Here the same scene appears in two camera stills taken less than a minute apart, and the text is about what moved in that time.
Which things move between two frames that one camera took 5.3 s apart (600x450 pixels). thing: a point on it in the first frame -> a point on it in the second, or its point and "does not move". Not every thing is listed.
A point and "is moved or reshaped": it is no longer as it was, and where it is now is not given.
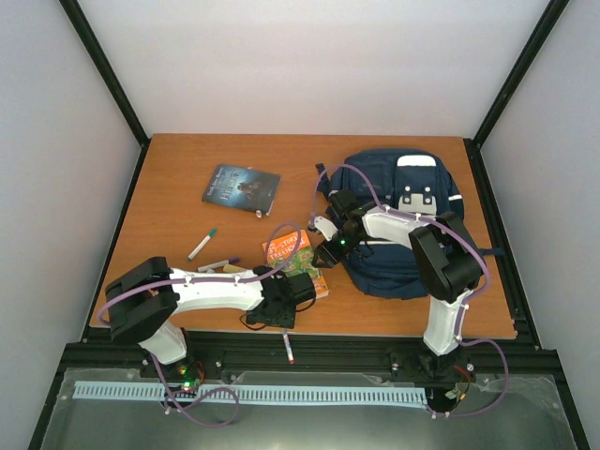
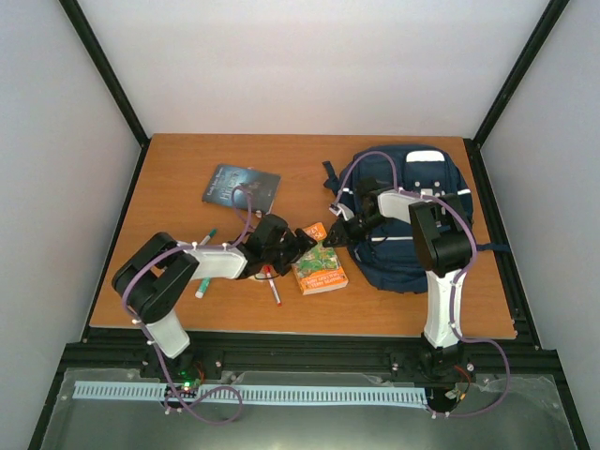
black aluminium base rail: (373, 353) does not move
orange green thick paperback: (292, 253) is moved or reshaped
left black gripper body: (280, 319) -> (281, 258)
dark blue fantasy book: (243, 188) does not move
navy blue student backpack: (416, 181) is moved or reshaped
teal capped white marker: (194, 252) does not move
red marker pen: (289, 349) is moved or reshaped
